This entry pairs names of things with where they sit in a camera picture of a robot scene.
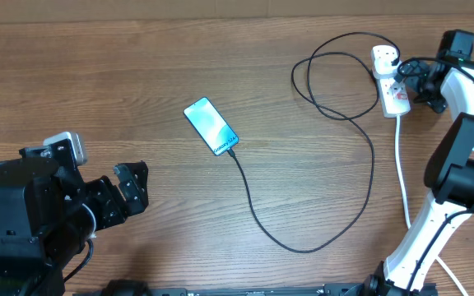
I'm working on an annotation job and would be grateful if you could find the white power strip cord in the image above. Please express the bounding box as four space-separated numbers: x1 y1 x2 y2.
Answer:
393 114 468 296

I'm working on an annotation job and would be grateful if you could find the white power strip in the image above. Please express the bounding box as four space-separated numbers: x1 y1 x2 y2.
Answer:
370 44 411 118

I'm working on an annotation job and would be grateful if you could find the blue Galaxy smartphone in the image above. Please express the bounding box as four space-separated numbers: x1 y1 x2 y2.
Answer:
184 97 239 156

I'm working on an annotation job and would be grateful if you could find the white charger plug adapter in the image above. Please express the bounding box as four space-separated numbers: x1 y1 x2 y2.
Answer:
373 58 398 80

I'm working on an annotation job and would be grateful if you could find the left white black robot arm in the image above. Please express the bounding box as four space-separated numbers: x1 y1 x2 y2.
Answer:
0 158 149 295

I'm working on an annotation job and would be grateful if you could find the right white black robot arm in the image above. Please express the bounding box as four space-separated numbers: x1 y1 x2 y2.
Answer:
347 30 474 295

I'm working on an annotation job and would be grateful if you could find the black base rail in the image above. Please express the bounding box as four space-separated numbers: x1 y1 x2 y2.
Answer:
72 279 439 296

